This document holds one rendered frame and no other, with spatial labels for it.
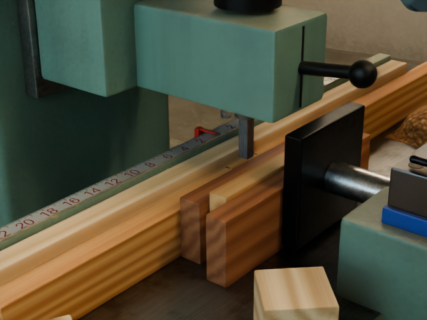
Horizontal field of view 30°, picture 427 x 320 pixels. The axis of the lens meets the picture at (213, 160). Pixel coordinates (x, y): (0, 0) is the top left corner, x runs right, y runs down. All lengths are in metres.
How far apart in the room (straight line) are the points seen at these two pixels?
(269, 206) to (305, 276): 0.09
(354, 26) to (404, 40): 0.27
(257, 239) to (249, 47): 0.14
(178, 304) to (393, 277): 0.14
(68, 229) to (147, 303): 0.07
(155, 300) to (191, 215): 0.07
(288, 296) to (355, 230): 0.08
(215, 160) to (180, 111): 2.81
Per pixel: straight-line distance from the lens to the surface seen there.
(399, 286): 0.53
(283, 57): 0.57
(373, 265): 0.53
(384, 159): 0.77
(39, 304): 0.51
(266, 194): 0.57
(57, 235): 0.53
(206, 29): 0.59
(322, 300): 0.48
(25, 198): 0.73
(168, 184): 0.59
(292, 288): 0.48
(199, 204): 0.56
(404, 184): 0.51
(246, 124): 0.63
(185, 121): 3.32
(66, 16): 0.64
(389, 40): 4.20
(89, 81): 0.64
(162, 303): 0.55
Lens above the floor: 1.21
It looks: 24 degrees down
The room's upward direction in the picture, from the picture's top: straight up
